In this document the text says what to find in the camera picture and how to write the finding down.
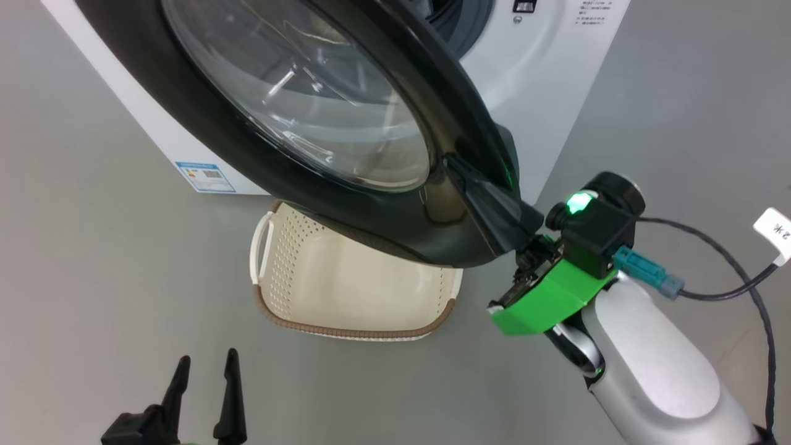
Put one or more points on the black door latch socket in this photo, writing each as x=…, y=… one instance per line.
x=524, y=5

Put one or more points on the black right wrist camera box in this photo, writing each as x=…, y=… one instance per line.
x=596, y=238

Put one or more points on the grey rubber door gasket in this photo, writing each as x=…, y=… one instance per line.
x=469, y=28

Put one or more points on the black glass washing machine door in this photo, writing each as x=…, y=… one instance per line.
x=383, y=210

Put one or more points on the cream plastic laundry basket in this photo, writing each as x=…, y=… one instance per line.
x=346, y=290

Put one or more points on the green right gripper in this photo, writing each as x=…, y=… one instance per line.
x=550, y=296

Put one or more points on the blue energy label sticker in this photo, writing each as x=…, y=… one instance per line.
x=206, y=178

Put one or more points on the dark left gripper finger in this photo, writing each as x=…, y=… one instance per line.
x=232, y=402
x=174, y=395

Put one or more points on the white washing machine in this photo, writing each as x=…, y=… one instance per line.
x=544, y=93

